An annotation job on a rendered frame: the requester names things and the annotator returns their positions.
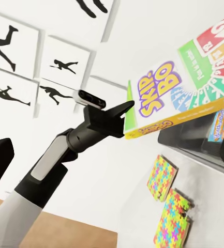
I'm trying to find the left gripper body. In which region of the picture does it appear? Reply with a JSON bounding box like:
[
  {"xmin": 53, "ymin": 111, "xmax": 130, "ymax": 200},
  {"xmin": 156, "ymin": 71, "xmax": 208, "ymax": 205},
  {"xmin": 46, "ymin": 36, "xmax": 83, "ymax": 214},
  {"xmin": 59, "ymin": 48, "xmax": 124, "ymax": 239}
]
[{"xmin": 76, "ymin": 105, "xmax": 125, "ymax": 147}]

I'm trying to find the jigsaw puzzle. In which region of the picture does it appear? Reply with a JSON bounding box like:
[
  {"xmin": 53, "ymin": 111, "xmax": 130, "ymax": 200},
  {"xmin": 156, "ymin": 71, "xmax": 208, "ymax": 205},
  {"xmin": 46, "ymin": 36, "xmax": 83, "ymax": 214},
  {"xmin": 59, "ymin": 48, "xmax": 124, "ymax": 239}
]
[
  {"xmin": 147, "ymin": 155, "xmax": 177, "ymax": 202},
  {"xmin": 153, "ymin": 188, "xmax": 191, "ymax": 248}
]

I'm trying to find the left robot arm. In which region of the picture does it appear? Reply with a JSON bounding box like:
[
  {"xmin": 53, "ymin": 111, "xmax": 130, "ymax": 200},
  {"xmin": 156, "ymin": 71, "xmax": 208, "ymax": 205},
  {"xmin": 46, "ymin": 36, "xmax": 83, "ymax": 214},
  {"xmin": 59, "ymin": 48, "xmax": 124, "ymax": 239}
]
[{"xmin": 0, "ymin": 89, "xmax": 135, "ymax": 248}]

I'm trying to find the board game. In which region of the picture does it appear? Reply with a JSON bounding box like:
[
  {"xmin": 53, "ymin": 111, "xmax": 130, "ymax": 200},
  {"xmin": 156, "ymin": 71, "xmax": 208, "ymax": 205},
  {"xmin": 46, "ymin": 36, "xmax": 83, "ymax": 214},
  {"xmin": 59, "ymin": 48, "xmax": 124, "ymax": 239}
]
[
  {"xmin": 123, "ymin": 19, "xmax": 224, "ymax": 140},
  {"xmin": 208, "ymin": 109, "xmax": 224, "ymax": 145}
]

